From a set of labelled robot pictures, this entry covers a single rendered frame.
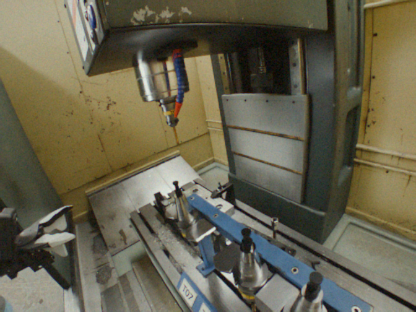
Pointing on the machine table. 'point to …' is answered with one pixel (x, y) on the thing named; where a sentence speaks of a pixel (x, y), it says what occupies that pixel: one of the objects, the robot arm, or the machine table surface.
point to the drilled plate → (206, 200)
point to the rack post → (205, 246)
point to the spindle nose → (157, 78)
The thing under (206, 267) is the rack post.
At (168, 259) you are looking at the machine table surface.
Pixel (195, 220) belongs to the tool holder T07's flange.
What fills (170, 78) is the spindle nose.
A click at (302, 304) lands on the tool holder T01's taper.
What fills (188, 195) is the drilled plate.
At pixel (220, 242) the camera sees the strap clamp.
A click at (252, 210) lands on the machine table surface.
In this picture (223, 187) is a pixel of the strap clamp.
